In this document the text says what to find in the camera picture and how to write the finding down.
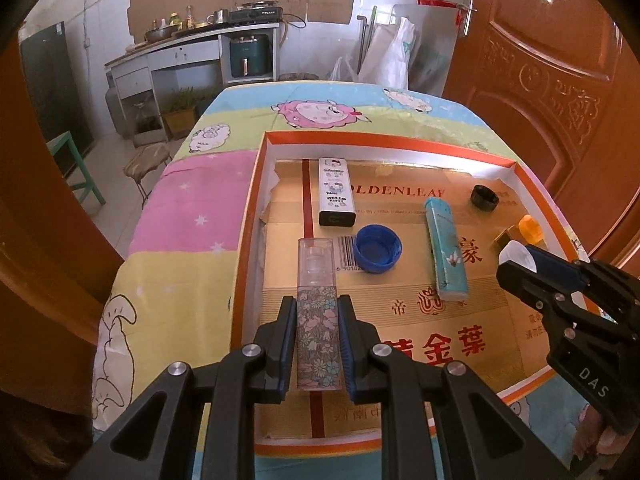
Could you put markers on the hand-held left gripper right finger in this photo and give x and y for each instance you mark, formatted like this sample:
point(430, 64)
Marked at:
point(347, 355)

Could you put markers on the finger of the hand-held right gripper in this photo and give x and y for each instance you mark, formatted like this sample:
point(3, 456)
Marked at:
point(560, 266)
point(525, 285)

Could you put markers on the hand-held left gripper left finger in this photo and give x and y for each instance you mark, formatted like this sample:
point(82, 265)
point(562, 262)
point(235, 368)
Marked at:
point(286, 350)

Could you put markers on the white bottle cap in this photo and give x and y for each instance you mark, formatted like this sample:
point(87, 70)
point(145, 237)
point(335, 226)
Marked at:
point(517, 257)

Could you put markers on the clear floral lighter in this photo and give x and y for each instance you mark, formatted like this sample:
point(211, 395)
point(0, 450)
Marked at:
point(317, 320)

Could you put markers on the large orange bottle cap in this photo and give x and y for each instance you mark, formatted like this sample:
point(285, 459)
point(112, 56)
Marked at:
point(531, 227)

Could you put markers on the black bottle cap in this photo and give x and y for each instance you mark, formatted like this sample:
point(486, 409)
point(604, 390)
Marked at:
point(484, 198)

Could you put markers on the shallow orange-edged cardboard box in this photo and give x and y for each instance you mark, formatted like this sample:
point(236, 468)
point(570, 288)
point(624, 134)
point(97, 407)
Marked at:
point(450, 355)

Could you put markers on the white cartoon print lighter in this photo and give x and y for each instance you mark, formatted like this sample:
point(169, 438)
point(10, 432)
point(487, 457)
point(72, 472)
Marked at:
point(336, 190)

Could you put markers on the person's right hand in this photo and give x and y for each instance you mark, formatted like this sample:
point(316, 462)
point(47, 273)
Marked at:
point(595, 435)

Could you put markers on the blue bottle cap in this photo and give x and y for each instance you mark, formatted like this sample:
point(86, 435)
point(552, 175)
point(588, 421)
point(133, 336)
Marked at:
point(377, 250)

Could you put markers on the brown wooden door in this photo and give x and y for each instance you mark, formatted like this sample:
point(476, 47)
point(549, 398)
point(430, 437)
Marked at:
point(540, 85)
point(50, 260)

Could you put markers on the small wooden stool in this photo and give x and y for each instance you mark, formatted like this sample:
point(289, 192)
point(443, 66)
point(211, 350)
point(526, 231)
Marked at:
point(147, 160)

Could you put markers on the crate of green plants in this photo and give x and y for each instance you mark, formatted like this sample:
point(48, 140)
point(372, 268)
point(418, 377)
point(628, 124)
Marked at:
point(187, 110)

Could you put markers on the small white plastic bag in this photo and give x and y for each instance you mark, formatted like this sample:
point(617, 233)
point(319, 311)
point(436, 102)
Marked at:
point(344, 70)

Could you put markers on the green wooden chair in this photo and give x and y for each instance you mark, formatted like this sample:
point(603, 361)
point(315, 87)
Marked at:
point(75, 160)

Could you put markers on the red paper strip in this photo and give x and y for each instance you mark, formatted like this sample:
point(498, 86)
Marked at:
point(437, 2)

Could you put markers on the dark green air fryer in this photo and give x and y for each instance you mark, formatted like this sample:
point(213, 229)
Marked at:
point(250, 56)

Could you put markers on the grey desk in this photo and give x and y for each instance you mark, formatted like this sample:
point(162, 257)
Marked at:
point(190, 52)

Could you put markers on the metal wok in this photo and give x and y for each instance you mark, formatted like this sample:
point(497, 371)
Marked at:
point(161, 35)

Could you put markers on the black gas stove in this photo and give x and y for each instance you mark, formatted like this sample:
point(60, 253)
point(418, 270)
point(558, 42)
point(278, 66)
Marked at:
point(255, 12)

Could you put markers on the dark upright panel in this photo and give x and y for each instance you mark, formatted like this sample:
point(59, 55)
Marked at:
point(55, 85)

